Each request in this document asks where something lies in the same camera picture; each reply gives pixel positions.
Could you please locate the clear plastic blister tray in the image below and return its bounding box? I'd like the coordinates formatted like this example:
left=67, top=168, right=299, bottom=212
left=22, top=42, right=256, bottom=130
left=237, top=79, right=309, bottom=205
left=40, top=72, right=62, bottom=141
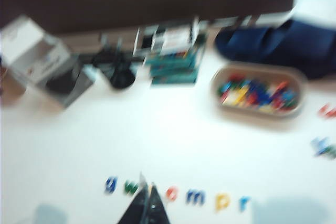
left=134, top=19, right=208, bottom=55

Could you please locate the dark blue letter m magnet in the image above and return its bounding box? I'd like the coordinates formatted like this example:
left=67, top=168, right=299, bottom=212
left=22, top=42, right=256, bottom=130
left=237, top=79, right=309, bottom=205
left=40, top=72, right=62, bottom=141
left=184, top=190, right=206, bottom=207

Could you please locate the letter magnet blister pack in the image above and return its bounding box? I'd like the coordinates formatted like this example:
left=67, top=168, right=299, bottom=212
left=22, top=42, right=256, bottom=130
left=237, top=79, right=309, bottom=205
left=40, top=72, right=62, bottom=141
left=149, top=63, right=201, bottom=78
left=150, top=75, right=198, bottom=88
left=145, top=50, right=205, bottom=68

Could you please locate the black mesh pen holder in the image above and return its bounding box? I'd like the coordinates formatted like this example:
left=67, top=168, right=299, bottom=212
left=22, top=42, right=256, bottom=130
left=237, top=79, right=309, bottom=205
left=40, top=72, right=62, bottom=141
left=91, top=34, right=137, bottom=90

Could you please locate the heap of colourful letter magnets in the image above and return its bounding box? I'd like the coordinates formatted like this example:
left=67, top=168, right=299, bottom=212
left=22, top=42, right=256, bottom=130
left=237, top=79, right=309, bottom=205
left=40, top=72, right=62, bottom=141
left=217, top=74, right=299, bottom=111

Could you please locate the light blue letter r magnet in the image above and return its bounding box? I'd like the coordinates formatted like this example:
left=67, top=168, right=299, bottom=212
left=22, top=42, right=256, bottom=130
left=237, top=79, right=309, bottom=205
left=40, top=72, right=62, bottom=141
left=238, top=197, right=252, bottom=212

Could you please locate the green letter w magnet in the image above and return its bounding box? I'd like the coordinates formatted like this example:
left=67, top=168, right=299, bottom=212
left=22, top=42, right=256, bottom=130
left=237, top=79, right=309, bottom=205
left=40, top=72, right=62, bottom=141
left=123, top=180, right=143, bottom=196

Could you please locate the navy blue rubber slipper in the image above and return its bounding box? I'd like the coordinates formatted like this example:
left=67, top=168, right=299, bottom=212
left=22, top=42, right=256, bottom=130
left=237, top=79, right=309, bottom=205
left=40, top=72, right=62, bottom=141
left=213, top=25, right=279, bottom=62
left=264, top=18, right=336, bottom=80

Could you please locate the grey face mask box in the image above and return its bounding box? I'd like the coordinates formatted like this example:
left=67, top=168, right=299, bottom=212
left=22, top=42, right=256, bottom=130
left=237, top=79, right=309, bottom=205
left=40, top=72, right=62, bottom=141
left=1, top=15, right=96, bottom=110

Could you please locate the yellow letter p magnet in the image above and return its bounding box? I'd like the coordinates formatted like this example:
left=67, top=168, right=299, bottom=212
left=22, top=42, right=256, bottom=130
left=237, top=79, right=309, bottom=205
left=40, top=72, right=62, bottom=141
left=215, top=193, right=234, bottom=212

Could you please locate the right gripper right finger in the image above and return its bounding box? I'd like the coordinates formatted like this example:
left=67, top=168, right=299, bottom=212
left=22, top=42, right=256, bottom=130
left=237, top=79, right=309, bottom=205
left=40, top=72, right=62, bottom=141
left=147, top=181, right=172, bottom=224

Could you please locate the blue letter g magnet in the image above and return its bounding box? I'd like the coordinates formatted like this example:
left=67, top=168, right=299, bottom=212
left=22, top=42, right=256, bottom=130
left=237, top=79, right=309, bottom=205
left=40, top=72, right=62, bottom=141
left=104, top=176, right=118, bottom=195

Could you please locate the beige pulp tray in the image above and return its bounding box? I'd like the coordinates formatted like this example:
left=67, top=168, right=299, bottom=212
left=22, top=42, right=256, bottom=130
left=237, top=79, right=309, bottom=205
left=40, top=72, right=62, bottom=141
left=209, top=60, right=309, bottom=122

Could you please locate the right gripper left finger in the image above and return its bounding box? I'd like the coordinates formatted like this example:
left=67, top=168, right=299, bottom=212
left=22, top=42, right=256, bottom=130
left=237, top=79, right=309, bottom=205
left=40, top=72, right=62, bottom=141
left=117, top=173, right=148, bottom=224

